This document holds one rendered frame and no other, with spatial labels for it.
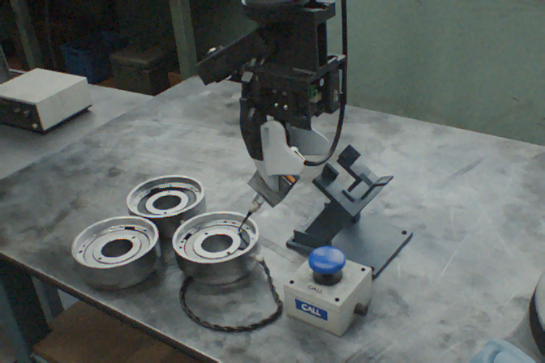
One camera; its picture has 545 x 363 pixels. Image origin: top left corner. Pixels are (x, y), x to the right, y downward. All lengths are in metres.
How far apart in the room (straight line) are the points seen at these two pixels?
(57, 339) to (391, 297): 0.61
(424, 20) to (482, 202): 1.50
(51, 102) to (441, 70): 1.40
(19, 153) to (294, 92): 0.94
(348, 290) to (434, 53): 1.77
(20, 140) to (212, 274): 0.86
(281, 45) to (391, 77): 1.88
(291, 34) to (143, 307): 0.36
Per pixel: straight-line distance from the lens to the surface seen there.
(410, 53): 2.43
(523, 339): 0.41
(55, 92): 1.53
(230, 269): 0.76
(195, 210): 0.86
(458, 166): 1.00
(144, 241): 0.83
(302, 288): 0.70
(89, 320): 1.17
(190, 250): 0.80
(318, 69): 0.61
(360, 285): 0.71
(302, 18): 0.60
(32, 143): 1.51
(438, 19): 2.34
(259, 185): 0.74
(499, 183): 0.96
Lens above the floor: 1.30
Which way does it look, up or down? 31 degrees down
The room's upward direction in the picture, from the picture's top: 5 degrees counter-clockwise
